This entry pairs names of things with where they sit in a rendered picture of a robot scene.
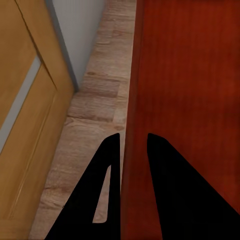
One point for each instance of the storage box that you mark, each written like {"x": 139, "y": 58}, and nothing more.
{"x": 184, "y": 87}

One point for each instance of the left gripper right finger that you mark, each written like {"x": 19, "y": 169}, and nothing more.
{"x": 189, "y": 208}

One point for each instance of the door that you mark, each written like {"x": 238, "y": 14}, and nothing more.
{"x": 36, "y": 90}

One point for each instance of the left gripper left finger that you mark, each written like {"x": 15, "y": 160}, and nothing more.
{"x": 75, "y": 221}

